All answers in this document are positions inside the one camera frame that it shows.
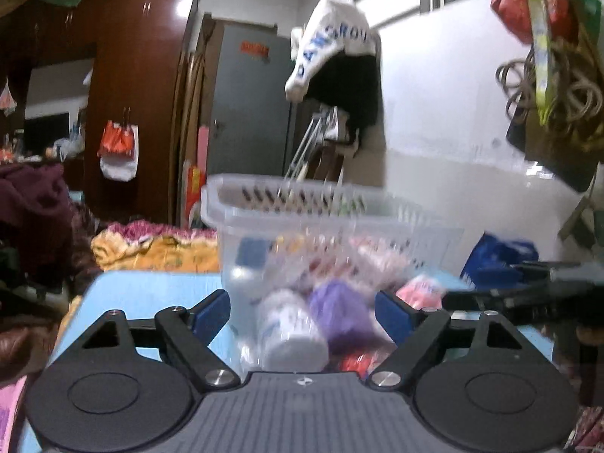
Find orange white hanging bag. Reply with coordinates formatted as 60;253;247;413
97;121;139;182

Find coiled rope bundle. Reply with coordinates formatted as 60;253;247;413
494;37;603;126

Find blue shopping bag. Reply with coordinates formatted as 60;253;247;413
461;232;539;290

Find red hanging bag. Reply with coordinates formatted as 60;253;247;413
490;0;578;45

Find maroon clothing pile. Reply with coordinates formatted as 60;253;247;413
1;164;101;294

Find dark red wooden wardrobe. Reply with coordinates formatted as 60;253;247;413
1;0;197;223

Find yellow floral blanket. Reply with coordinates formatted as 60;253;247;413
90;220;220;274

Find pink packet red characters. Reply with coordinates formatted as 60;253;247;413
395;274;445;310

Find white hat blue letters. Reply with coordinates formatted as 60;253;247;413
285;0;377;103

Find metal crutches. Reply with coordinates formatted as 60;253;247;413
285;106;339;180

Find grey door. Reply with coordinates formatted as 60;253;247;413
208;22;292;176

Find white cylindrical bottle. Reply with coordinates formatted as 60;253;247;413
256;288;330;373

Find purple crinkled packet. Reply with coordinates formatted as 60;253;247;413
308;280;393;356

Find white plastic laundry basket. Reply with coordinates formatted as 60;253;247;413
199;173;466;321

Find black hanging garment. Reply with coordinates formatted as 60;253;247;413
306;52;380;143

